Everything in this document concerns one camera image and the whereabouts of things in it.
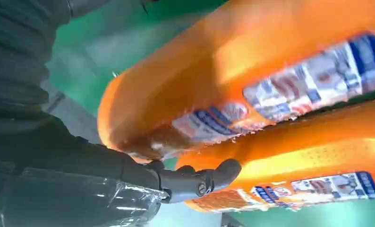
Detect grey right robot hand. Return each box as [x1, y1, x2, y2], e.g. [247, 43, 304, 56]
[0, 116, 242, 227]

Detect right arm ribbed grey sleeve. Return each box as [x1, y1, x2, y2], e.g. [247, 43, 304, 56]
[0, 0, 113, 121]

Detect orange drink bottle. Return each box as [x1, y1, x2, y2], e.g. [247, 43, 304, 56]
[175, 97, 375, 214]
[97, 0, 375, 164]

